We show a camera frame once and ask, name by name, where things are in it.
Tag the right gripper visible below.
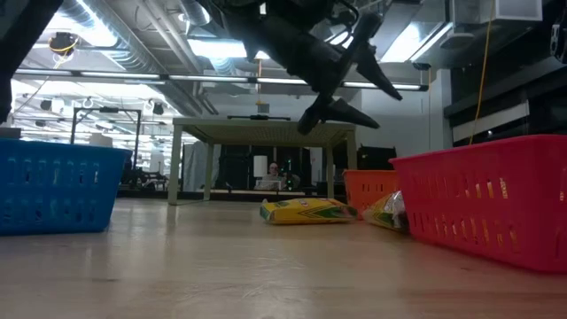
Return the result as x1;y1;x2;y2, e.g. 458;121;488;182
207;0;404;135

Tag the orange plastic basket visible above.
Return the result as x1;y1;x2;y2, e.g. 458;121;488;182
342;168;400;216

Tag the yellow-green snack bag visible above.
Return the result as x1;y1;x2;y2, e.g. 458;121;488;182
361;190;410;235

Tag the yellow crayon box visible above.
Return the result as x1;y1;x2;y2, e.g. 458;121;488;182
259;197;359;226

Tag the red plastic basket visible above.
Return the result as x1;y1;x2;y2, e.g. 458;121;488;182
388;133;567;274

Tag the blue plastic basket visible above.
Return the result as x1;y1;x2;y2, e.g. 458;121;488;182
0;137;134;237

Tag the black cabinet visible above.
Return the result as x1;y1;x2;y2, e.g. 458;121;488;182
356;145;398;171

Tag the angled ceiling light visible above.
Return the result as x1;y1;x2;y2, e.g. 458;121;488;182
379;19;454;64

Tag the person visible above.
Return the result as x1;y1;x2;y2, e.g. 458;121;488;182
260;160;302;191

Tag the laptop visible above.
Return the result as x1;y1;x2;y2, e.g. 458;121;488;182
253;178;284;192

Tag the rectangular ceiling light panel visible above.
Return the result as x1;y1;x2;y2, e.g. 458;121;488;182
185;38;272;61

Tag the white ceiling air unit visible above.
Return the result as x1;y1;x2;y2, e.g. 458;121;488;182
450;0;544;26

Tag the long ceiling light strip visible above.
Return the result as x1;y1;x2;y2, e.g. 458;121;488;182
12;67;430;92

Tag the yellow hanging cable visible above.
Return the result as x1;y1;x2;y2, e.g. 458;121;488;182
468;0;497;145

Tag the silver ventilation duct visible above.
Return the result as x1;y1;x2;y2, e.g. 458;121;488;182
176;0;214;27

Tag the black metal stand frame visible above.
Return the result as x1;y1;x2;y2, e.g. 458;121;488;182
69;106;144;172

